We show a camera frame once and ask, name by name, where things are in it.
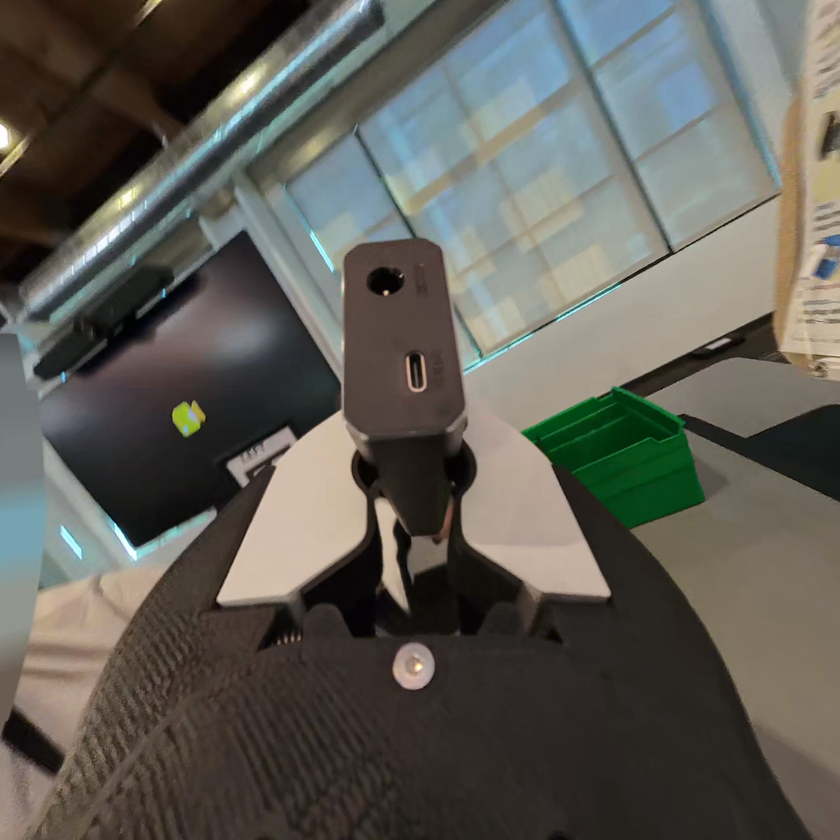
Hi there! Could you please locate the metal ventilation duct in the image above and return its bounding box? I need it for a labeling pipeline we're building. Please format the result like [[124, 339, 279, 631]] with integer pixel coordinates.
[[20, 0, 388, 322]]

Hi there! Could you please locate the printed instruction sheet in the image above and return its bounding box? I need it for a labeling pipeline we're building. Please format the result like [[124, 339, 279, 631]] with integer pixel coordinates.
[[784, 0, 840, 362]]

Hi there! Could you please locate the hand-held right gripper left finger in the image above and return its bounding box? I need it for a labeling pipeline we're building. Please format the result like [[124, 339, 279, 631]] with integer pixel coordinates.
[[217, 419, 383, 634]]

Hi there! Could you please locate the black usb hub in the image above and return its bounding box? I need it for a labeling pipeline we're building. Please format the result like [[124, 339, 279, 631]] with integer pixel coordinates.
[[341, 239, 468, 540]]

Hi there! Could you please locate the black wall monitor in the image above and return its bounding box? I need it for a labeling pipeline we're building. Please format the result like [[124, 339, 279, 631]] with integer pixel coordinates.
[[39, 230, 342, 549]]

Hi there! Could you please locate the green plastic bin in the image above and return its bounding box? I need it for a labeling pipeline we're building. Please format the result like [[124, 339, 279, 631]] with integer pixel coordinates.
[[521, 386, 706, 530]]

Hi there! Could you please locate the black video bar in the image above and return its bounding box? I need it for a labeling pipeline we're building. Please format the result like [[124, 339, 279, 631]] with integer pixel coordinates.
[[33, 264, 177, 382]]

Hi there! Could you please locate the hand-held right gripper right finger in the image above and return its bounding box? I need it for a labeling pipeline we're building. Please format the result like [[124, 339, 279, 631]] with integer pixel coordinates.
[[448, 397, 613, 632]]

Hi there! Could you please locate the white paper label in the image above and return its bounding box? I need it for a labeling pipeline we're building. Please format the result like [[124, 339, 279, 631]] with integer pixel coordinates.
[[225, 425, 298, 488]]

